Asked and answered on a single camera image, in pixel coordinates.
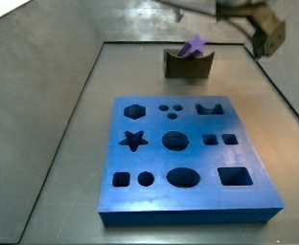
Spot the purple star-shaped peg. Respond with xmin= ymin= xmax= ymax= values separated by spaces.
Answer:
xmin=177 ymin=33 xmax=205 ymax=58

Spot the blue shape-sorting board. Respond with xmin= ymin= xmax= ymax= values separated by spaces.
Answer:
xmin=98 ymin=96 xmax=284 ymax=227

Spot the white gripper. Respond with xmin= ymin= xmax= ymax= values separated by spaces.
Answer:
xmin=216 ymin=0 xmax=285 ymax=59

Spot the dark curved fixture block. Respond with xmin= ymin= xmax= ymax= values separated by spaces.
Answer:
xmin=164 ymin=49 xmax=214 ymax=78

